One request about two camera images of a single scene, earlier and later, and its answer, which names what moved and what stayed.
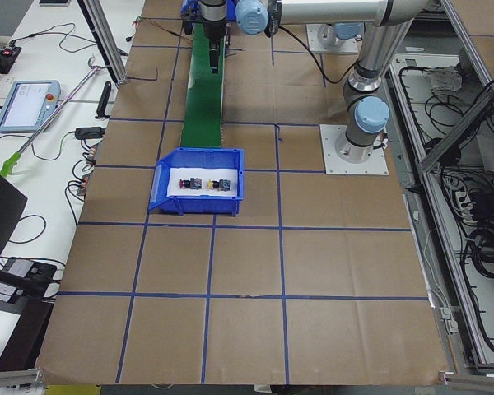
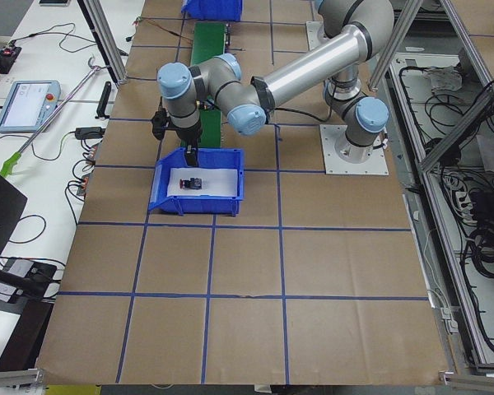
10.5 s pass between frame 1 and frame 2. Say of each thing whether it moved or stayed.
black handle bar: stayed
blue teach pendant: stayed
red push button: stayed
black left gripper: moved
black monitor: stayed
